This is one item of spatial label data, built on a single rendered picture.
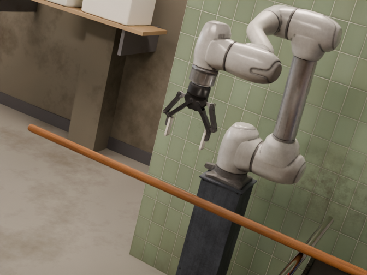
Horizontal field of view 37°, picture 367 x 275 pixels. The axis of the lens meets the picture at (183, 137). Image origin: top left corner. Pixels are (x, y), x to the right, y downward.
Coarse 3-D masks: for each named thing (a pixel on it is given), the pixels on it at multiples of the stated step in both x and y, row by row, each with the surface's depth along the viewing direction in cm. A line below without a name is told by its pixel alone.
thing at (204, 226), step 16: (208, 192) 252; (224, 192) 248; (240, 192) 244; (240, 208) 255; (192, 224) 259; (208, 224) 255; (224, 224) 251; (192, 240) 260; (208, 240) 257; (224, 240) 253; (192, 256) 262; (208, 256) 258; (224, 256) 261; (176, 272) 268; (192, 272) 264; (208, 272) 260; (224, 272) 274
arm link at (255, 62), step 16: (256, 16) 212; (272, 16) 211; (256, 32) 195; (272, 32) 213; (240, 48) 171; (256, 48) 170; (272, 48) 183; (240, 64) 169; (256, 64) 167; (272, 64) 167; (256, 80) 170; (272, 80) 170
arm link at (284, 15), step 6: (276, 6) 220; (282, 6) 222; (276, 12) 215; (282, 12) 215; (288, 12) 215; (282, 18) 215; (288, 18) 214; (282, 24) 215; (288, 24) 214; (282, 30) 216; (276, 36) 221; (282, 36) 219
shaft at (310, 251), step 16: (32, 128) 206; (64, 144) 200; (96, 160) 195; (112, 160) 193; (144, 176) 187; (176, 192) 182; (208, 208) 177; (224, 208) 176; (240, 224) 173; (256, 224) 171; (288, 240) 166; (320, 256) 162; (352, 272) 158
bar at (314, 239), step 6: (330, 216) 197; (324, 222) 191; (330, 222) 194; (318, 228) 186; (324, 228) 187; (312, 234) 181; (318, 234) 181; (312, 240) 176; (318, 240) 180; (312, 246) 173; (300, 252) 166; (294, 258) 162; (300, 258) 163; (288, 264) 158; (294, 264) 159; (300, 264) 163; (282, 270) 155; (288, 270) 155; (294, 270) 157
